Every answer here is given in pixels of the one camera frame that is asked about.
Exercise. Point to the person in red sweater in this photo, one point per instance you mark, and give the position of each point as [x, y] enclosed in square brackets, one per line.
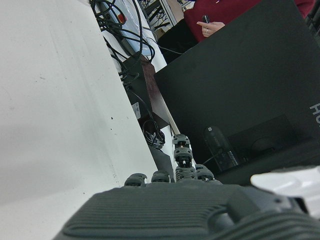
[225, 10]

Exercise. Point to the blue gray teach pendant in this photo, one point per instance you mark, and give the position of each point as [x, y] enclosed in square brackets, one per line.
[117, 15]

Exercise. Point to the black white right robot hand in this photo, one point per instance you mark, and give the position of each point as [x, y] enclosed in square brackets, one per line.
[162, 212]

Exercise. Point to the black computer monitor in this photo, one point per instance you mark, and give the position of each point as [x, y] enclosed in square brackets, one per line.
[237, 80]

